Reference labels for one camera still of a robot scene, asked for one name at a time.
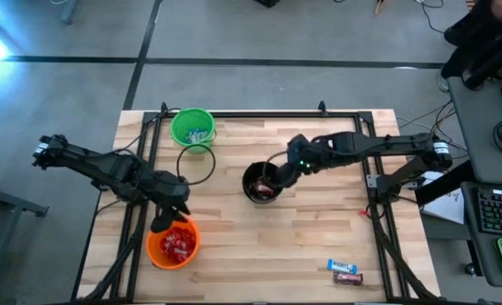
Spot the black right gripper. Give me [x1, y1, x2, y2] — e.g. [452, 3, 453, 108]
[266, 157, 315, 191]

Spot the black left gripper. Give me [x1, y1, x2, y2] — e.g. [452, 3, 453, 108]
[150, 171, 192, 234]

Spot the black plastic bucket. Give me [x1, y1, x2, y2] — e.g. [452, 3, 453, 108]
[241, 160, 286, 205]

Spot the orange plastic bucket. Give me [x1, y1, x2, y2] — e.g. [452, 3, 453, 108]
[144, 213, 201, 271]

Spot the green plastic face bucket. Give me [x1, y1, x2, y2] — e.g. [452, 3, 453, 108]
[169, 107, 217, 155]

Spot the white power adapter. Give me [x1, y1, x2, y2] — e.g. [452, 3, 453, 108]
[420, 169, 441, 184]

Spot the grey metal cart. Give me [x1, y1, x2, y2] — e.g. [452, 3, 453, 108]
[0, 169, 49, 305]

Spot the white paper sheet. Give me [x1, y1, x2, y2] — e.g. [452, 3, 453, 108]
[422, 188, 466, 225]

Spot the dark grey desk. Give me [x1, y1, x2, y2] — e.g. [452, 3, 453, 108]
[445, 74, 502, 290]

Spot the black backlit keyboard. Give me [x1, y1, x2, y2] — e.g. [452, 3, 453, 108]
[477, 188, 502, 237]

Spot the black diagonal pole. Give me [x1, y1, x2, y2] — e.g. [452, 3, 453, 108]
[462, 40, 502, 91]

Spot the person's leg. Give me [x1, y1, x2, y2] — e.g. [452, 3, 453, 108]
[437, 0, 502, 92]

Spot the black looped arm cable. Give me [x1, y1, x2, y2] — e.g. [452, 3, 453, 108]
[261, 150, 290, 187]
[176, 143, 217, 186]

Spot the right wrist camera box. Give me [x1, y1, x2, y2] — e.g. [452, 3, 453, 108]
[287, 135, 310, 160]

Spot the black aluminium table frame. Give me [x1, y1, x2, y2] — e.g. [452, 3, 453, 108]
[70, 101, 438, 305]

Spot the black floor cable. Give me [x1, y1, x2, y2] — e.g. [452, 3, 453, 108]
[405, 101, 468, 170]
[397, 100, 458, 128]
[416, 0, 447, 35]

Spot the grey metal floor post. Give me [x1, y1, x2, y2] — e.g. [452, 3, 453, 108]
[59, 0, 81, 25]

